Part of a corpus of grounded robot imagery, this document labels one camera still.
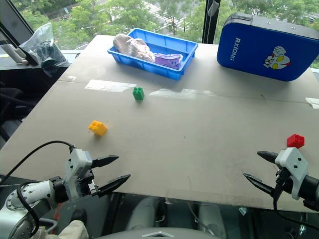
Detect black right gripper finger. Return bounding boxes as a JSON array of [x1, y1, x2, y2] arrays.
[[257, 150, 279, 164], [242, 172, 276, 196]]

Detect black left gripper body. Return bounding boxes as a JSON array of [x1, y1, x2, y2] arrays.
[[79, 168, 100, 198]]

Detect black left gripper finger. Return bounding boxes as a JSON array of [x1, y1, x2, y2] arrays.
[[96, 174, 132, 199], [90, 155, 120, 169]]

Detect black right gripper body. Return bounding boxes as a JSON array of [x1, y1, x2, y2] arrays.
[[275, 168, 294, 194]]

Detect red toy brick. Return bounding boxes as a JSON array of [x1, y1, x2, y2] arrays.
[[286, 133, 306, 149]]

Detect yellow toy brick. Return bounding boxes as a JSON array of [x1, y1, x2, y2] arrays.
[[87, 120, 108, 137]]

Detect beige cloth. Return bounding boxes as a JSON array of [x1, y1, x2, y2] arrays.
[[37, 220, 90, 239]]

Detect grey rounded robot torso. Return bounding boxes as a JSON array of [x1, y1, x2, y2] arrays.
[[98, 230, 226, 239]]

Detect green toy brick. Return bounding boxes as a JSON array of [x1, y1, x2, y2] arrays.
[[132, 87, 145, 102]]

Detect blue cartoon print case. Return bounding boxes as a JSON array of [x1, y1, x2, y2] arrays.
[[216, 12, 319, 82]]

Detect blue plastic bin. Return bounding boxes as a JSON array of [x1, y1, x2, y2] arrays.
[[107, 27, 199, 81]]

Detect purple wipes packet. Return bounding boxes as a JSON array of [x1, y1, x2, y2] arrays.
[[154, 52, 184, 69]]

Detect clear plastic bag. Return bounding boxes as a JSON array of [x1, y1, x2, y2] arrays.
[[18, 22, 72, 77]]

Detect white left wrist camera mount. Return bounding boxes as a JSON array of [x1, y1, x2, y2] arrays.
[[63, 148, 94, 201]]

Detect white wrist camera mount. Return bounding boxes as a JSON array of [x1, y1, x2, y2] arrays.
[[274, 147, 310, 201], [63, 148, 94, 201]]

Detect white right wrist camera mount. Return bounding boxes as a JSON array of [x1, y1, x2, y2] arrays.
[[274, 147, 310, 201]]

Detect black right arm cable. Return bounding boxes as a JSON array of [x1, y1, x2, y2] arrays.
[[272, 168, 319, 230]]

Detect white window handle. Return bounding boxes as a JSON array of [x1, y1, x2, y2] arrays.
[[1, 43, 29, 66]]

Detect black window frame post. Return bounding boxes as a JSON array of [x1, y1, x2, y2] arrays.
[[202, 0, 222, 45]]

